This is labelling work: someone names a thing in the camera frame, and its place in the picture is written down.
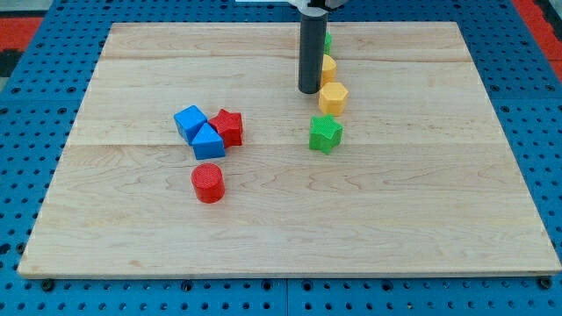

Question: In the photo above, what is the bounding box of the yellow hexagon block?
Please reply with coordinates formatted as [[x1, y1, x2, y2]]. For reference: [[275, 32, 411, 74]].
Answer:
[[319, 83, 349, 116]]

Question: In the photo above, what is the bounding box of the blue triangular prism block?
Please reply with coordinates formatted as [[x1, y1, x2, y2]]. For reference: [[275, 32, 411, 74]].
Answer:
[[191, 123, 226, 160]]

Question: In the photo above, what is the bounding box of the blue perforated table mat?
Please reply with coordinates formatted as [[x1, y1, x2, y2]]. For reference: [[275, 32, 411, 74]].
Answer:
[[1, 0, 561, 315]]

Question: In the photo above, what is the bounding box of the light wooden board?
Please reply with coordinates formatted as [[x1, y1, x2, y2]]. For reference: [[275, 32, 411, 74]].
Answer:
[[18, 22, 561, 279]]

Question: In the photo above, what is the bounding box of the red cylinder block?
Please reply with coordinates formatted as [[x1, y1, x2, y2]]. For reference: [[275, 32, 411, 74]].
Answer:
[[191, 163, 226, 204]]

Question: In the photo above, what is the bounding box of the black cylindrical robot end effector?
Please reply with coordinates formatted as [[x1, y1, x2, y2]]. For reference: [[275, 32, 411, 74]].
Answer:
[[298, 14, 328, 94]]

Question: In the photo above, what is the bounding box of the green block behind effector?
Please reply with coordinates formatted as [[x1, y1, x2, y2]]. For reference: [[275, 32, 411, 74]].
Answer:
[[324, 32, 332, 55]]

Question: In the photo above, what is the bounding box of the yellow rounded block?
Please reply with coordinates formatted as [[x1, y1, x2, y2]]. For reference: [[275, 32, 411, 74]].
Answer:
[[321, 54, 337, 87]]

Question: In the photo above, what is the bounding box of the green star block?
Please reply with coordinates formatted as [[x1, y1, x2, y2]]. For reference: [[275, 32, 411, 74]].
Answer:
[[308, 114, 343, 154]]

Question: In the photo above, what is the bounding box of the blue cube block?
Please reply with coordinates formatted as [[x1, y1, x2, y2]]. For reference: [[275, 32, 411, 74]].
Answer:
[[173, 104, 207, 145]]

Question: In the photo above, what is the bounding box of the red star block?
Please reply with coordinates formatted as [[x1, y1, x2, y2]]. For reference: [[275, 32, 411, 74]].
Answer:
[[208, 109, 243, 148]]

